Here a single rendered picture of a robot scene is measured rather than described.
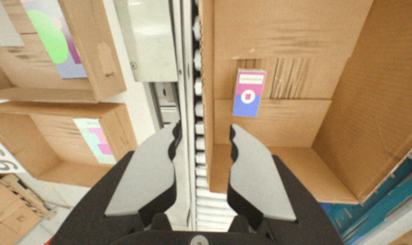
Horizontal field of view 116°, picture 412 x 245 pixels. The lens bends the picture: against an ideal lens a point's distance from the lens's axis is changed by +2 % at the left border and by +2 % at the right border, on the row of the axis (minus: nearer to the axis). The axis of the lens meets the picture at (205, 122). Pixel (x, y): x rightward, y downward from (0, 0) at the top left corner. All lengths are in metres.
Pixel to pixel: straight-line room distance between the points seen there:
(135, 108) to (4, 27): 0.33
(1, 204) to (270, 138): 4.00
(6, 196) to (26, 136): 3.28
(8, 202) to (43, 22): 3.73
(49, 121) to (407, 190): 1.01
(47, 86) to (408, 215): 0.97
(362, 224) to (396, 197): 0.13
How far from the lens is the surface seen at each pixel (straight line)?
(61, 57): 0.49
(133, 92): 0.43
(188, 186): 0.62
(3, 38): 0.59
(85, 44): 0.37
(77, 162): 0.78
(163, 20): 0.37
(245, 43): 0.33
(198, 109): 0.38
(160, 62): 0.37
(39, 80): 0.63
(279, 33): 0.35
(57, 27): 0.48
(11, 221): 4.27
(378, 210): 0.59
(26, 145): 0.77
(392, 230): 0.62
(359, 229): 0.65
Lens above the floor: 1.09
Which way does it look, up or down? 61 degrees down
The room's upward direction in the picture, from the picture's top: 166 degrees counter-clockwise
